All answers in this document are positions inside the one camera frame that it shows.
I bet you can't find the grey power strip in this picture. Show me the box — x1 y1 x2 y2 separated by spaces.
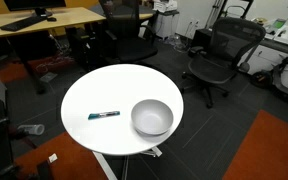
39 71 59 84

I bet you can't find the black marker with teal cap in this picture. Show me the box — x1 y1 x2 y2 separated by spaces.
87 110 121 121

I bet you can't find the white cabinet with printer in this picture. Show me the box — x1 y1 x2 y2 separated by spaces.
152 0 180 40

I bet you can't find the black mesh office chair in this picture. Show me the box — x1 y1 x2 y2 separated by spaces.
181 17 267 109

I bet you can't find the black monitor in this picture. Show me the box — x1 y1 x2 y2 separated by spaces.
3 0 67 18

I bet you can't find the black electric scooter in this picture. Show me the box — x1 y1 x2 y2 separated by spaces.
249 49 288 108

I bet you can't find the black computer tower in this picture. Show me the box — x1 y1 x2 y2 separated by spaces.
65 26 92 68

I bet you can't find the black metal stand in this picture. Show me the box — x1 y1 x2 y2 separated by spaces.
205 0 255 29

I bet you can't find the grey bowl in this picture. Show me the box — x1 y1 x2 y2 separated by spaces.
130 98 175 137

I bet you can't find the black floor support leg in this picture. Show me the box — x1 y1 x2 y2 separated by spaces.
36 160 54 180

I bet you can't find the wooden desk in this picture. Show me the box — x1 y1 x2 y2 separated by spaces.
0 6 107 94

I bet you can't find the small white floor tag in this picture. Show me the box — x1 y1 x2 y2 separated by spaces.
47 153 59 164

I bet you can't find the black padded office chair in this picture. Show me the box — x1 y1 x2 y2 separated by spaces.
98 0 159 64

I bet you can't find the white counter cabinet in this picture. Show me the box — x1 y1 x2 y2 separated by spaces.
238 16 288 94

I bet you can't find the green box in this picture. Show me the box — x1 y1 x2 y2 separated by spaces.
272 18 287 30

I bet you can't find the white table base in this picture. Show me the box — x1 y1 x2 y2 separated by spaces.
92 146 163 180

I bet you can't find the black keyboard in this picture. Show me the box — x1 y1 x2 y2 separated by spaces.
0 15 48 33

